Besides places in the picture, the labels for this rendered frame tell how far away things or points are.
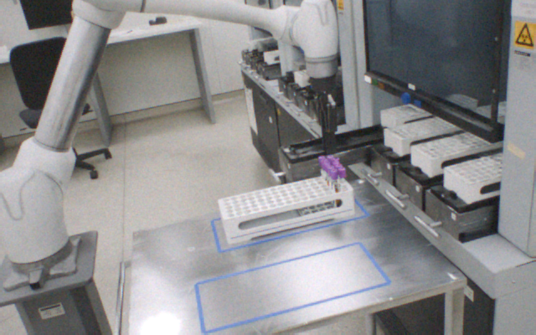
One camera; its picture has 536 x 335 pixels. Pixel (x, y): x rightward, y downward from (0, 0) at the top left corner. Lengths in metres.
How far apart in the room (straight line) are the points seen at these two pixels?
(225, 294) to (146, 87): 4.12
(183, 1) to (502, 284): 0.96
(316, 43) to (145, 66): 3.68
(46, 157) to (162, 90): 3.56
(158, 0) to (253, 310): 0.75
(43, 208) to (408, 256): 0.87
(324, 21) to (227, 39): 3.65
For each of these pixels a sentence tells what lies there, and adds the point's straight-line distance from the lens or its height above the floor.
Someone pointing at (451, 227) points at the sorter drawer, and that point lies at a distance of 1.19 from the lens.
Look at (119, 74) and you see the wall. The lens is 4.93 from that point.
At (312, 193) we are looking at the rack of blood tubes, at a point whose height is 0.88.
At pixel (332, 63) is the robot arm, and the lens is 1.37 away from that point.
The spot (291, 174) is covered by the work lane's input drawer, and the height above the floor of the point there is 0.77.
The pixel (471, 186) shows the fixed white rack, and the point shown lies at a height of 0.86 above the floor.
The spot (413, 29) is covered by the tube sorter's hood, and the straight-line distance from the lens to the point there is 1.31.
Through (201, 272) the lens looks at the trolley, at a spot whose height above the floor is 0.82.
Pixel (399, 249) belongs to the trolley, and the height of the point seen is 0.82.
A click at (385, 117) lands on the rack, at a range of 1.60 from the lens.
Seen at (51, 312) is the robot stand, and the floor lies 0.61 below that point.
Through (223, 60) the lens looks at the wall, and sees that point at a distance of 4.97.
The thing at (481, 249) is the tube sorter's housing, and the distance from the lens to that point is 1.17.
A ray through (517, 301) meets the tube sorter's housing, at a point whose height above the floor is 0.64.
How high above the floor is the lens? 1.40
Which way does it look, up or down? 24 degrees down
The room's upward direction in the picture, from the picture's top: 8 degrees counter-clockwise
